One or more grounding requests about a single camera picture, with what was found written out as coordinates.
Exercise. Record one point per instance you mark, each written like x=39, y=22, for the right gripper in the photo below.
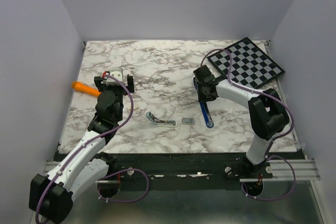
x=202, y=98

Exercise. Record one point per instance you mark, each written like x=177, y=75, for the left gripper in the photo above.
x=97, y=81

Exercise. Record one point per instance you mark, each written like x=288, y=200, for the silver staple strips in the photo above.
x=188, y=121

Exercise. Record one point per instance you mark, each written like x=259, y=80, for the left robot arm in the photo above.
x=52, y=196

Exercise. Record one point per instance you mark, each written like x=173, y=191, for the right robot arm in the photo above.
x=268, y=114

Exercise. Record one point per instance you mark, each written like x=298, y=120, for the orange marker pen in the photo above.
x=80, y=87

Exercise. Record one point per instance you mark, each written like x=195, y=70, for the black grey checkerboard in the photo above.
x=251, y=66

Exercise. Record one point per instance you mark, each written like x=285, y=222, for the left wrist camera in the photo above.
x=114, y=76

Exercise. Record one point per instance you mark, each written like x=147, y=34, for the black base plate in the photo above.
x=170, y=172

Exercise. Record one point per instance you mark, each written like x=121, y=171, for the aluminium rail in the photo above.
x=304, y=169

